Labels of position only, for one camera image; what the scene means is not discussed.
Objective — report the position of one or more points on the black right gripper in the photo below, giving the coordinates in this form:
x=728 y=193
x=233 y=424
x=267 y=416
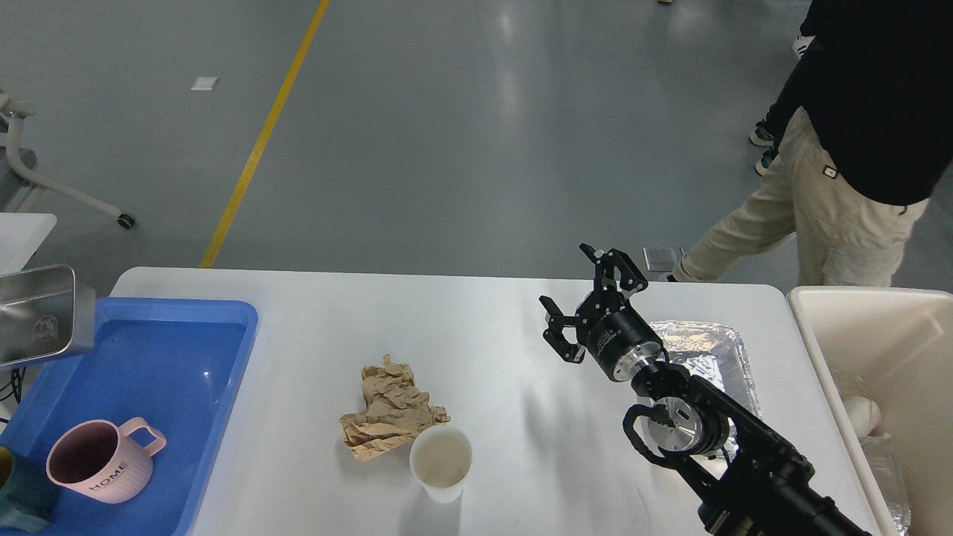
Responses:
x=622 y=342

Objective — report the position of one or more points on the pink ribbed mug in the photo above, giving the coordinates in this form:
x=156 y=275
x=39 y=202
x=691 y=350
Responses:
x=106 y=462

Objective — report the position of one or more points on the square steel tray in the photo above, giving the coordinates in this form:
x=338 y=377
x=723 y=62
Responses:
x=46 y=314

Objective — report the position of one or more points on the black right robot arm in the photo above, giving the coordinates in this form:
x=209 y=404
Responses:
x=749 y=479

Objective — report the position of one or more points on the aluminium foil tray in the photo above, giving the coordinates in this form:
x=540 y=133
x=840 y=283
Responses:
x=715 y=352

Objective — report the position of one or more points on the white paper cup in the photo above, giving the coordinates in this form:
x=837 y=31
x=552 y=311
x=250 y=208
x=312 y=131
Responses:
x=440 y=460

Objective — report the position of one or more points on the crumpled brown paper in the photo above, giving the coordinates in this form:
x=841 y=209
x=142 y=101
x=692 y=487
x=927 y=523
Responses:
x=396 y=411

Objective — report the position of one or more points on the bystander in dark trousers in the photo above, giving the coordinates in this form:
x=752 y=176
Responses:
x=761 y=137

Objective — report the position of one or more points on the beige plastic bin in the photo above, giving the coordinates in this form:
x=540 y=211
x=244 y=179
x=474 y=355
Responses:
x=892 y=346

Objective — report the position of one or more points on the clear plastic bottle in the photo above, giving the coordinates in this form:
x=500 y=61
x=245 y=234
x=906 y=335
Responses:
x=887 y=472

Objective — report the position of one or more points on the person in beige trousers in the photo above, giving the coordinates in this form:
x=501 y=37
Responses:
x=860 y=156

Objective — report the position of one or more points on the blue plastic tray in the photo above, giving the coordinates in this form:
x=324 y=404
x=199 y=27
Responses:
x=176 y=363

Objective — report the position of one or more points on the white side table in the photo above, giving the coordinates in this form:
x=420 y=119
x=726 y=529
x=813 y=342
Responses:
x=21 y=236

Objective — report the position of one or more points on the grey chair base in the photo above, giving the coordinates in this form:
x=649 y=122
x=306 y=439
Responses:
x=14 y=114

